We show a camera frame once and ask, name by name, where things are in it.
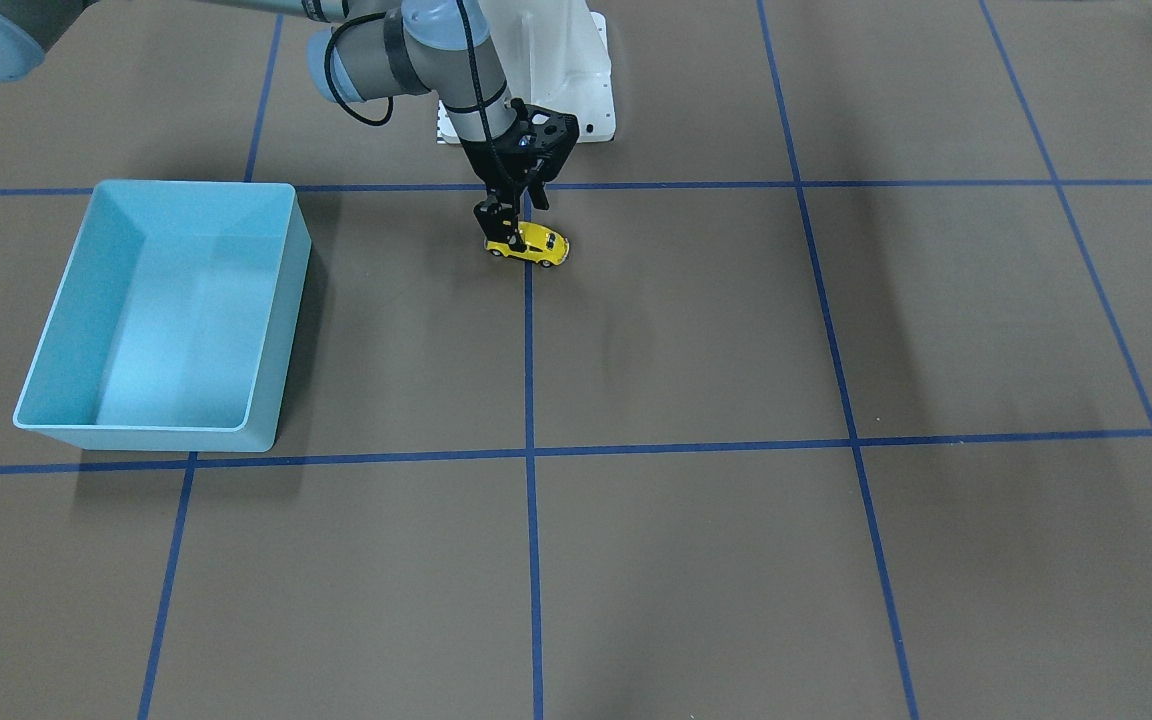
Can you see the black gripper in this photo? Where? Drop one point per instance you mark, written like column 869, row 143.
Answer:
column 489, row 164

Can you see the yellow beetle toy car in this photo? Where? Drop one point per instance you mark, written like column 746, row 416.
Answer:
column 534, row 243

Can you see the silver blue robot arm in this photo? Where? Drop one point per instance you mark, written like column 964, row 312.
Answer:
column 380, row 50

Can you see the light blue plastic bin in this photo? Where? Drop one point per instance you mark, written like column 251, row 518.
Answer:
column 174, row 320

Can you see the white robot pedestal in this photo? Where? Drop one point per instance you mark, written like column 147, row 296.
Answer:
column 555, row 54

